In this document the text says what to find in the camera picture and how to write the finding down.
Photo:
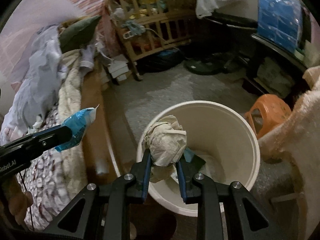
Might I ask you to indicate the white plastic bucket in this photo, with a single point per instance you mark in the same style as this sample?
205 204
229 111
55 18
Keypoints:
225 135

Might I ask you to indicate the orange plastic stool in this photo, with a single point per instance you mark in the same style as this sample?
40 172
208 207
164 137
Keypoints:
270 105

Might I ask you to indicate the person's left hand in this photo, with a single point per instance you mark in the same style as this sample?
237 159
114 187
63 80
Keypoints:
17 205

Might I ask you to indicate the stack of white boxes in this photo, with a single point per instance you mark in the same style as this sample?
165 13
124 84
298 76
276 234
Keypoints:
117 71

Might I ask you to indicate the beige towel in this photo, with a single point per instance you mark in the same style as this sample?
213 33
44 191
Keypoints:
300 130

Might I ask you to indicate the blue plastic bag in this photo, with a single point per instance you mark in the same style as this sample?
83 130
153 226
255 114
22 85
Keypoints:
277 17

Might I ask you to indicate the dark blue wrapper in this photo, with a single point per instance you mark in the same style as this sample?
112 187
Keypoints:
195 158

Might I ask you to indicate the paper tissue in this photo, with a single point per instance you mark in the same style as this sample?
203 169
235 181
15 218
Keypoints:
165 140

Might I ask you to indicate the green pillow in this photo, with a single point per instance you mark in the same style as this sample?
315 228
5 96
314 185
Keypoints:
77 32

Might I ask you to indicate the light blue plastic wrapper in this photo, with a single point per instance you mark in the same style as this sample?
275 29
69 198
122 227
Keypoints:
77 122

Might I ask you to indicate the grey-blue duvet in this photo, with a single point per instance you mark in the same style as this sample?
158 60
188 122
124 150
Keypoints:
37 80

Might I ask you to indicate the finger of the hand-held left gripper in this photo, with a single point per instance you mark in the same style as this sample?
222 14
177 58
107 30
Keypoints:
50 137

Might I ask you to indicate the wooden crib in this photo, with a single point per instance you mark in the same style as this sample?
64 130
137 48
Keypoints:
150 22

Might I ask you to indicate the black bag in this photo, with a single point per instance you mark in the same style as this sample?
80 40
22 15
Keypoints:
160 60

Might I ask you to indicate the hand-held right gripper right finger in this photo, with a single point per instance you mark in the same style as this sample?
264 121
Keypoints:
181 177

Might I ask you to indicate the wooden bed frame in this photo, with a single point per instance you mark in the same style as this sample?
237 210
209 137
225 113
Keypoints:
92 110

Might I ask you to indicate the black round fan base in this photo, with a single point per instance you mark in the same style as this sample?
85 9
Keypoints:
202 66

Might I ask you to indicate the printed fleece blanket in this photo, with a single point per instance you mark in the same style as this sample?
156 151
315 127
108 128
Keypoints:
47 180

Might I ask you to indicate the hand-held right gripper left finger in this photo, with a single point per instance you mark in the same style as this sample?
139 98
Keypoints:
147 170

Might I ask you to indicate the dark wooden desk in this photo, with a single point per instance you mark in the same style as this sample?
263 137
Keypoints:
275 48

